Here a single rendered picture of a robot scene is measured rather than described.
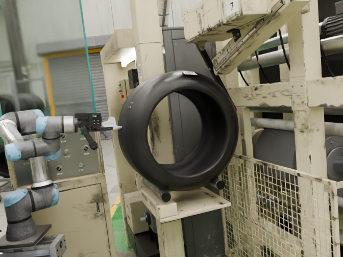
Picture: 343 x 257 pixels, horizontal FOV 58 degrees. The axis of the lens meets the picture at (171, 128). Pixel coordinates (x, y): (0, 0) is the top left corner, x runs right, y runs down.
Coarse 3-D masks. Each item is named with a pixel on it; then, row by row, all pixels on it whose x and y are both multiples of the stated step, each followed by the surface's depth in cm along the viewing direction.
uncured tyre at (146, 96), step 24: (168, 72) 144; (144, 96) 137; (192, 96) 172; (216, 96) 146; (120, 120) 149; (144, 120) 135; (216, 120) 174; (120, 144) 152; (144, 144) 136; (216, 144) 173; (144, 168) 139; (168, 168) 170; (192, 168) 173; (216, 168) 149
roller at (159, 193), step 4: (144, 180) 172; (148, 184) 165; (152, 184) 160; (152, 188) 157; (156, 188) 152; (160, 188) 150; (156, 192) 150; (160, 192) 145; (164, 192) 143; (160, 196) 144; (164, 196) 142; (168, 196) 143; (164, 200) 142; (168, 200) 143
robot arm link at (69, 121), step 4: (64, 116) 136; (68, 116) 136; (72, 116) 137; (64, 120) 133; (68, 120) 134; (72, 120) 134; (64, 124) 133; (68, 124) 133; (72, 124) 134; (64, 128) 133; (68, 128) 134; (72, 128) 134; (64, 132) 135; (68, 132) 135; (72, 132) 136
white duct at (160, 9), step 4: (160, 0) 218; (168, 0) 220; (160, 4) 220; (168, 4) 222; (160, 8) 222; (168, 8) 225; (160, 12) 224; (168, 12) 227; (160, 16) 226; (168, 16) 231; (160, 20) 228; (160, 24) 230; (164, 24) 231
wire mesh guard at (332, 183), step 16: (256, 160) 152; (240, 176) 170; (272, 176) 143; (304, 176) 122; (336, 192) 110; (224, 208) 195; (256, 208) 159; (336, 208) 110; (224, 224) 198; (272, 224) 149; (288, 224) 137; (336, 224) 111; (224, 240) 200; (288, 240) 138; (320, 240) 120; (336, 240) 111; (240, 256) 183; (256, 256) 167; (304, 256) 130; (336, 256) 112
